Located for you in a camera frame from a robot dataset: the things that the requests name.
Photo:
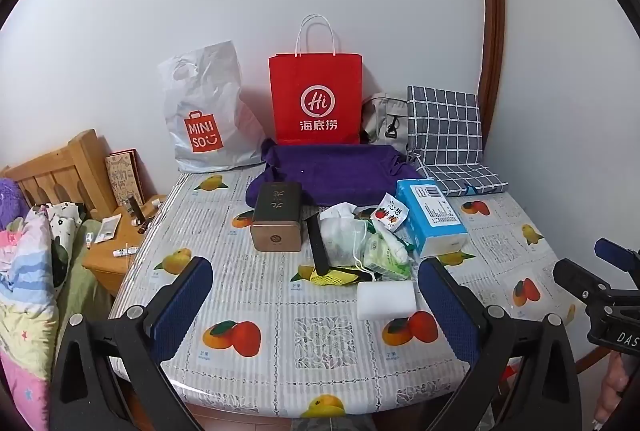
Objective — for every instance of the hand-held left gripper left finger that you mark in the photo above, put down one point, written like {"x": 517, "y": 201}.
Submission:
{"x": 182, "y": 306}

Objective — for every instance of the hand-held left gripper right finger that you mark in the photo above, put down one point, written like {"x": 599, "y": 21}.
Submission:
{"x": 447, "y": 311}

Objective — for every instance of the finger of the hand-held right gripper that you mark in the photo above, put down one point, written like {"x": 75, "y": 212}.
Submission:
{"x": 580, "y": 278}
{"x": 612, "y": 251}

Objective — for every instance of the white sponge block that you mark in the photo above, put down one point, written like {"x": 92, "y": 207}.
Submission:
{"x": 386, "y": 301}

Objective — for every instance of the green wet wipes packet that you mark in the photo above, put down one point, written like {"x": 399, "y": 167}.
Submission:
{"x": 385, "y": 256}

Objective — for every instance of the small strawberry print packet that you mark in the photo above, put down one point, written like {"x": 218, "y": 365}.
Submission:
{"x": 391, "y": 211}

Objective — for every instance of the yellow Adidas mesh pouch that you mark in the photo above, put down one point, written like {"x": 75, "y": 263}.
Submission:
{"x": 335, "y": 278}

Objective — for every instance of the person's right hand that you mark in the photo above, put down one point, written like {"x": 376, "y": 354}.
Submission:
{"x": 612, "y": 386}

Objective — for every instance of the small white tube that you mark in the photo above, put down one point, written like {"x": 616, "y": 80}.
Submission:
{"x": 125, "y": 251}

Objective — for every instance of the wooden nightstand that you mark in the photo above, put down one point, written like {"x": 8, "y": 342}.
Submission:
{"x": 107, "y": 263}

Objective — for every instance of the blue tissue box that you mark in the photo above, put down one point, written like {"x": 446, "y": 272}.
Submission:
{"x": 435, "y": 221}

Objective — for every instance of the small dark bottle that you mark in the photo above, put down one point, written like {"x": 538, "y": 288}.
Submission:
{"x": 135, "y": 210}

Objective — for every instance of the white flat packet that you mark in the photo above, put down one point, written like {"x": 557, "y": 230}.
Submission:
{"x": 105, "y": 230}

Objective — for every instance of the bronze tin box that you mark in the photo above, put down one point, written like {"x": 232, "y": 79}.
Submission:
{"x": 276, "y": 216}

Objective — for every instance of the brown patterned book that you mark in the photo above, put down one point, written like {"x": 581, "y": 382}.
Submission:
{"x": 125, "y": 176}

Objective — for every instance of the white flower print cloth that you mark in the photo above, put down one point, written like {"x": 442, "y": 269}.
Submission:
{"x": 65, "y": 218}

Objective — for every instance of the colourful star print quilt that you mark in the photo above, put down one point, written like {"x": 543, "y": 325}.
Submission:
{"x": 25, "y": 291}

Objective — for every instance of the purple towel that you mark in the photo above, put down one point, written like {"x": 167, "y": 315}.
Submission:
{"x": 345, "y": 171}

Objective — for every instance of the grey checked cloth bag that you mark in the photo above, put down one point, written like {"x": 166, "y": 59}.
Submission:
{"x": 445, "y": 131}

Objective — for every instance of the wooden headboard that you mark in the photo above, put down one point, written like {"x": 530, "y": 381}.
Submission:
{"x": 55, "y": 171}

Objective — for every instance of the white plastic shopping bag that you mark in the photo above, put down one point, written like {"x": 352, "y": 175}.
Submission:
{"x": 210, "y": 111}

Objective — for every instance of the purple plush cushion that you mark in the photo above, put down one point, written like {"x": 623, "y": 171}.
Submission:
{"x": 11, "y": 203}

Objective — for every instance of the beige fabric bag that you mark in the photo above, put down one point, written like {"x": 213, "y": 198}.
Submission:
{"x": 382, "y": 121}

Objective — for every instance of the red paper bag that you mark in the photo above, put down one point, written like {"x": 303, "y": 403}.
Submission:
{"x": 315, "y": 96}

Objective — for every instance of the wooden door frame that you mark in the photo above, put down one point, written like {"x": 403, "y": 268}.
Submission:
{"x": 492, "y": 36}

